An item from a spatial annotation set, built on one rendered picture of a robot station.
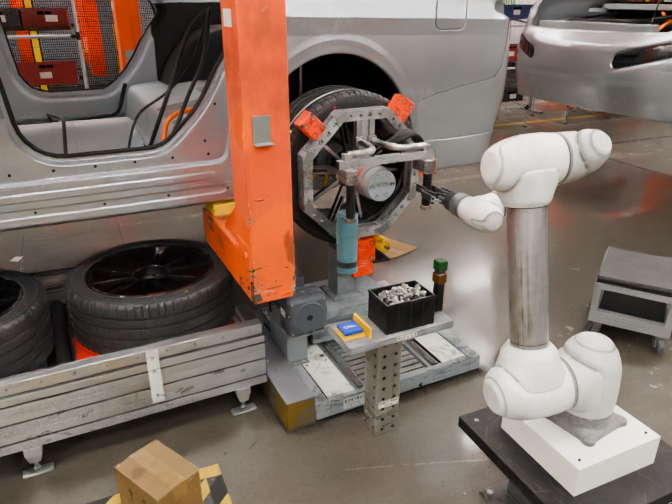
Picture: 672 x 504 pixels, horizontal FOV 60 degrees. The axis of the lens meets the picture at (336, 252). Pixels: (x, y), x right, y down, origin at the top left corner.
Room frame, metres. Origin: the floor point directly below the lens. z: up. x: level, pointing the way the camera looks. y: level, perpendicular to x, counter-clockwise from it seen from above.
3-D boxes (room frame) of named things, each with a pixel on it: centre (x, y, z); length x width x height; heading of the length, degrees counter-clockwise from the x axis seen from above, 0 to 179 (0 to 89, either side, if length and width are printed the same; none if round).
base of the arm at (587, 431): (1.38, -0.74, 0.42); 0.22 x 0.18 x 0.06; 123
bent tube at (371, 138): (2.29, -0.25, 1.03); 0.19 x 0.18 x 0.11; 26
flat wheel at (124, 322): (2.17, 0.76, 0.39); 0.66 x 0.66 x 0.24
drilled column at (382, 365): (1.81, -0.17, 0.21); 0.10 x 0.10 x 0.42; 26
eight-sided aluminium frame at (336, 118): (2.35, -0.10, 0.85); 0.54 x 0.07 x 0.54; 116
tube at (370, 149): (2.20, -0.07, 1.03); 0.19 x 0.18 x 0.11; 26
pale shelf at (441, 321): (1.82, -0.20, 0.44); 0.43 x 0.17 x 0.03; 116
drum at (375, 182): (2.29, -0.13, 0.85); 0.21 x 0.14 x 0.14; 26
